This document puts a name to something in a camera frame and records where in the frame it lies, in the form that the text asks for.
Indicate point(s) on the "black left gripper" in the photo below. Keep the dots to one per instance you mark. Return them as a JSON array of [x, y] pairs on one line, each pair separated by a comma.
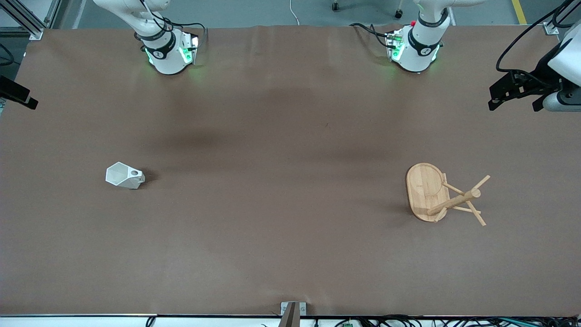
[[541, 76]]

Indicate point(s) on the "white faceted cup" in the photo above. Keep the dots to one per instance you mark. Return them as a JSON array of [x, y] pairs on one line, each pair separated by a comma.
[[123, 175]]

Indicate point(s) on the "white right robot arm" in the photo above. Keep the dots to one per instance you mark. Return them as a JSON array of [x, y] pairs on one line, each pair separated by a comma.
[[165, 59]]

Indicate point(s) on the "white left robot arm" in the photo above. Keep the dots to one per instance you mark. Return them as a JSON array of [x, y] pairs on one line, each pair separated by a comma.
[[417, 50]]

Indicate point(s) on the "wooden cup rack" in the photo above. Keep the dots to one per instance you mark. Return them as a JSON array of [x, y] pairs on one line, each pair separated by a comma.
[[429, 193]]

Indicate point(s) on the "black caster wheel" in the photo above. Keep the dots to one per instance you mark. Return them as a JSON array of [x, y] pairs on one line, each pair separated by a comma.
[[398, 13], [335, 6]]

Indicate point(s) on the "brown table cover sheet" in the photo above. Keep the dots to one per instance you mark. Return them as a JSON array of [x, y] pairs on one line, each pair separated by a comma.
[[281, 204]]

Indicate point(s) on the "aluminium frame post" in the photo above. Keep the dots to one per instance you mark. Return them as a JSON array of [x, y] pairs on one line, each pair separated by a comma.
[[550, 28], [27, 23]]

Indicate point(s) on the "grey metal camera mount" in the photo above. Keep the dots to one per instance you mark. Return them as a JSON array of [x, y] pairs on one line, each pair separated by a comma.
[[292, 311]]

